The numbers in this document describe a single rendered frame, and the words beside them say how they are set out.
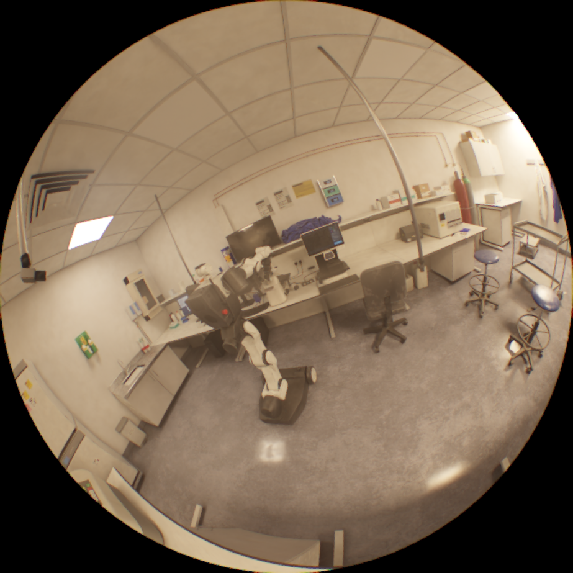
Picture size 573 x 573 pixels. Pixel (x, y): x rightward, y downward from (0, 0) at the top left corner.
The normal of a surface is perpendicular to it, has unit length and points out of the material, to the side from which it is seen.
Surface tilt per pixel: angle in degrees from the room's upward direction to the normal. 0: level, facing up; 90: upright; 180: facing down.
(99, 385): 90
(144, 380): 90
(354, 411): 0
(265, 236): 86
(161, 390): 90
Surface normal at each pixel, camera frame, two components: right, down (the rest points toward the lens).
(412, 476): -0.39, -0.86
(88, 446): 0.92, -0.33
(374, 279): -0.22, 0.44
